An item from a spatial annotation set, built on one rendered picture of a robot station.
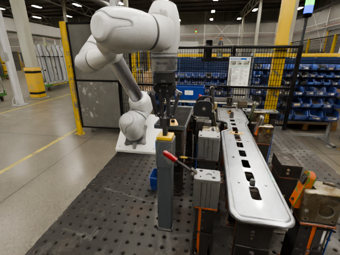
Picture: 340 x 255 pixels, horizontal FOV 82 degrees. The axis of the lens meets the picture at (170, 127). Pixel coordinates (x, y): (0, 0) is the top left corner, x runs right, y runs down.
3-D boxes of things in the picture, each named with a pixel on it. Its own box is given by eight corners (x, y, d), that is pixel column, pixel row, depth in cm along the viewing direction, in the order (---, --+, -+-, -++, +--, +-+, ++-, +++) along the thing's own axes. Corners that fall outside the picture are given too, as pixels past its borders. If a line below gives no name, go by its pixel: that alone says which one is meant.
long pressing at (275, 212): (310, 232, 54) (311, 227, 53) (225, 219, 58) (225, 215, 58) (241, 109, 181) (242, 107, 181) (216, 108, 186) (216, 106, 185)
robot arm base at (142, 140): (124, 150, 162) (121, 147, 157) (127, 126, 172) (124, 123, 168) (145, 149, 160) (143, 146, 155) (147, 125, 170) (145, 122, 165)
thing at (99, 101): (143, 136, 381) (138, 19, 314) (141, 138, 368) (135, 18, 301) (80, 132, 401) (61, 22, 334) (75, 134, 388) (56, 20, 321)
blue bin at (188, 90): (203, 99, 200) (204, 87, 196) (173, 98, 206) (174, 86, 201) (204, 96, 216) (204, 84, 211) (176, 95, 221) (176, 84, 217)
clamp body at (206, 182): (215, 264, 75) (224, 184, 62) (185, 259, 77) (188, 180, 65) (215, 243, 83) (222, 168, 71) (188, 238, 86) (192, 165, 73)
